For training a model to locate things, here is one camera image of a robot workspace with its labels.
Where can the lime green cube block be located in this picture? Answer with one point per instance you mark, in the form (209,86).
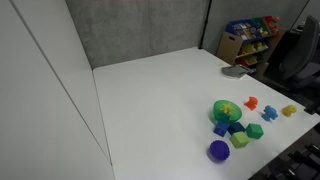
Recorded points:
(239,139)

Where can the light blue animal toy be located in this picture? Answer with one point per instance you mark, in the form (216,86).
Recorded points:
(269,113)

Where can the grey metal mounting plate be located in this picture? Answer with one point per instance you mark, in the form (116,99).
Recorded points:
(235,71)

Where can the orange animal toy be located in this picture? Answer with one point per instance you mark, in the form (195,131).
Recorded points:
(251,103)

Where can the toy storage shelf with bins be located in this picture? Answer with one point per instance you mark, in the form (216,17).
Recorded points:
(250,42)

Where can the yellow animal toy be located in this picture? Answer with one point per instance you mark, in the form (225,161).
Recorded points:
(289,110)

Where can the purple spiky ball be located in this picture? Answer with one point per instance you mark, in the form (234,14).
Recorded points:
(219,150)

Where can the dark green cube block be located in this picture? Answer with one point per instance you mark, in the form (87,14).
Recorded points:
(254,131)

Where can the yellow star toy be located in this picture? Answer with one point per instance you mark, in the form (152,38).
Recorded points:
(226,108)

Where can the green plastic bowl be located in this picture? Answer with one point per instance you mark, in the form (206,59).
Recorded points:
(231,118)

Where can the royal blue cube block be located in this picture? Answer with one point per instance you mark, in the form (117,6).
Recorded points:
(221,128)

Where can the dark teal blue cube block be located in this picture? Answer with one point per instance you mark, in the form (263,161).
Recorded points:
(236,127)

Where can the grey office chair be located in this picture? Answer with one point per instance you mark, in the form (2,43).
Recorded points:
(297,69)

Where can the black partition post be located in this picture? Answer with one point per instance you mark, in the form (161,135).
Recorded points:
(206,19)

